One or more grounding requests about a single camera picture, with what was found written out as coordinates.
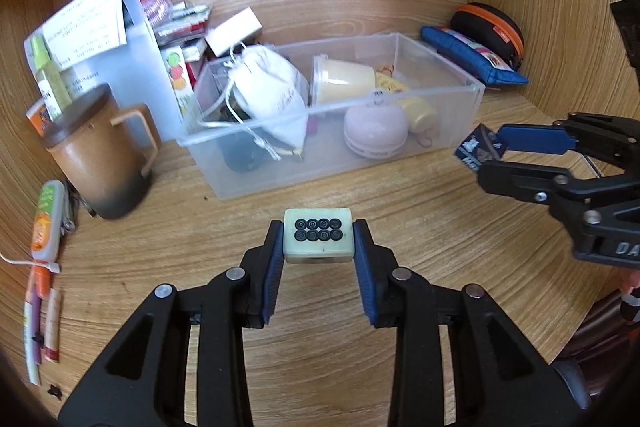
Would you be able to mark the person's right hand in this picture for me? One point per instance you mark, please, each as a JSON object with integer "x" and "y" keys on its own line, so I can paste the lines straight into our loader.
{"x": 631, "y": 281}

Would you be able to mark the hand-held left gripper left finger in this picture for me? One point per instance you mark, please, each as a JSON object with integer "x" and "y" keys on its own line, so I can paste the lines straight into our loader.
{"x": 272, "y": 279}

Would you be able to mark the small dark blue box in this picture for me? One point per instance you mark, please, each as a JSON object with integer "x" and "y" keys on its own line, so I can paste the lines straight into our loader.
{"x": 477, "y": 149}

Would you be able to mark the white cardboard box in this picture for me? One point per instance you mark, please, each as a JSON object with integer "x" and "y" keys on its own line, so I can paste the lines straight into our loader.
{"x": 232, "y": 32}

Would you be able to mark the wooden desktop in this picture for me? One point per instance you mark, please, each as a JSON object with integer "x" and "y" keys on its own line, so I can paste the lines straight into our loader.
{"x": 450, "y": 267}

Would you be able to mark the purple pen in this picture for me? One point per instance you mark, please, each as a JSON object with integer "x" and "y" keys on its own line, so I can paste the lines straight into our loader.
{"x": 37, "y": 322}

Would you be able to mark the clear plastic storage box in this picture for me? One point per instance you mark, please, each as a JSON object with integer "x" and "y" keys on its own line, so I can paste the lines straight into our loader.
{"x": 325, "y": 172}

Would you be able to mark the pink lip balm tube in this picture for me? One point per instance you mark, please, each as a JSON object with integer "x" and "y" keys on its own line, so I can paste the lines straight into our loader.
{"x": 52, "y": 327}

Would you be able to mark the white handwritten paper sheet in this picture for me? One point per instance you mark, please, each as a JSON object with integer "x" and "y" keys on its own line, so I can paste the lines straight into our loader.
{"x": 85, "y": 27}

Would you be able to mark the yellow plastic cup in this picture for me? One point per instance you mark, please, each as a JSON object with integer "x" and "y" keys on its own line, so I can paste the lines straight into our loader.
{"x": 345, "y": 82}

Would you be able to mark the black case with orange zipper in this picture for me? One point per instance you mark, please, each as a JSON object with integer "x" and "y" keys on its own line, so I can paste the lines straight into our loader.
{"x": 485, "y": 24}

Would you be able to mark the brown mug with wooden lid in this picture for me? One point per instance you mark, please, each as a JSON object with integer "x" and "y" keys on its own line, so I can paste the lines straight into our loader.
{"x": 100, "y": 167}

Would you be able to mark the green spray bottle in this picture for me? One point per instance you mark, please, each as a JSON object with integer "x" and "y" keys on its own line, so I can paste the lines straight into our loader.
{"x": 50, "y": 82}

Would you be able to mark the stack of sticker packets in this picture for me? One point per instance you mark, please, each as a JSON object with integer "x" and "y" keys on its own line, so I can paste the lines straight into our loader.
{"x": 180, "y": 32}

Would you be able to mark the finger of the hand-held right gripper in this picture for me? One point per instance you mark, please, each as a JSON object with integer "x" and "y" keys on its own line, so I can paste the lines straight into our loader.
{"x": 535, "y": 138}
{"x": 515, "y": 179}

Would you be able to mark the white and green pen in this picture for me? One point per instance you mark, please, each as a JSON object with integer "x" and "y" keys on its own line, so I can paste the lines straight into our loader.
{"x": 32, "y": 352}

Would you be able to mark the dark striped cloth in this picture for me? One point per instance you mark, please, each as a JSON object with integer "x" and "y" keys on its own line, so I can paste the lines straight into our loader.
{"x": 595, "y": 347}

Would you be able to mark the white plastic file holder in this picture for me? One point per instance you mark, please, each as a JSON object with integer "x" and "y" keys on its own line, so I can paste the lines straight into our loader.
{"x": 145, "y": 57}

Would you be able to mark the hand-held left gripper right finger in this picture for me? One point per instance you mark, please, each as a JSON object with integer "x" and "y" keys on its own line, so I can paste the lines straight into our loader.
{"x": 365, "y": 284}

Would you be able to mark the cream yellow lotion tube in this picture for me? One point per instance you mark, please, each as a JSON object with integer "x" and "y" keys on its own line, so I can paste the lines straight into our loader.
{"x": 420, "y": 109}

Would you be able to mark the dark green glass bottle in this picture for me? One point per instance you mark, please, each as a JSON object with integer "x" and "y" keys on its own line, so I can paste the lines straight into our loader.
{"x": 240, "y": 154}

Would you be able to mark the orange paper packet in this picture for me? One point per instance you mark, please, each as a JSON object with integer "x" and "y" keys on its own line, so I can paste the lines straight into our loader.
{"x": 39, "y": 119}

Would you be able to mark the blue pencil case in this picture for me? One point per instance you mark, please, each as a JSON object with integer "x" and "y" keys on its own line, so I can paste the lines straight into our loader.
{"x": 465, "y": 54}

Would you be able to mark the white mahjong tile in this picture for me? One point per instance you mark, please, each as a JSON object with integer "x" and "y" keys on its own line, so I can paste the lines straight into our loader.
{"x": 317, "y": 249}

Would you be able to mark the orange pen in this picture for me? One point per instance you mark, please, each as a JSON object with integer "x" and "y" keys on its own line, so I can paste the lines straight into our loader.
{"x": 40, "y": 284}

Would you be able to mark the orange and white tube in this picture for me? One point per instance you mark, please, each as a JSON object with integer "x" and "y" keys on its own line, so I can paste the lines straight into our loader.
{"x": 45, "y": 227}

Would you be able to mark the small black clip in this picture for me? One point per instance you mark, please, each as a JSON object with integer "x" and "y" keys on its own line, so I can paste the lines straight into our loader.
{"x": 54, "y": 391}

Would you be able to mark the pink round case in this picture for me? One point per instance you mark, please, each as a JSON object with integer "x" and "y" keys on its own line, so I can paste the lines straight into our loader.
{"x": 372, "y": 127}

